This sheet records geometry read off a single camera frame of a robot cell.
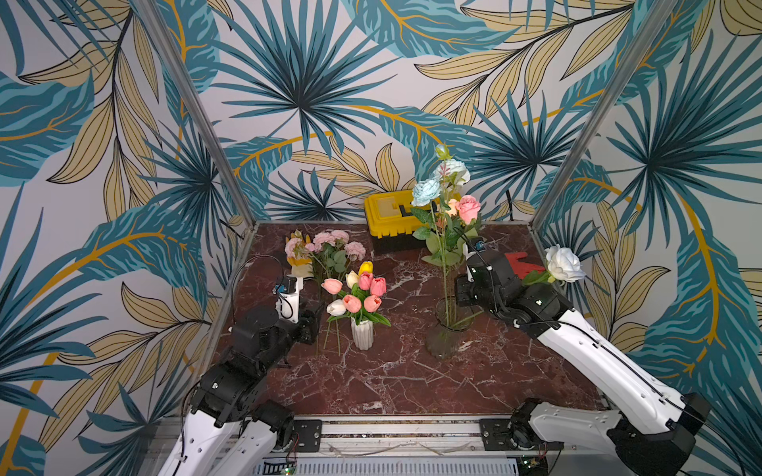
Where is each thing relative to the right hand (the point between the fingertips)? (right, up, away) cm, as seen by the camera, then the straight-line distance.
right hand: (460, 279), depth 73 cm
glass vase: (-2, -17, +11) cm, 20 cm away
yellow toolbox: (-16, +18, +24) cm, 34 cm away
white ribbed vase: (-24, -15, +5) cm, 29 cm away
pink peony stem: (-49, +8, +30) cm, 59 cm away
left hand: (-34, -6, -5) cm, 35 cm away
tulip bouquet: (-24, -3, -7) cm, 25 cm away
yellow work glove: (-48, +2, +31) cm, 57 cm away
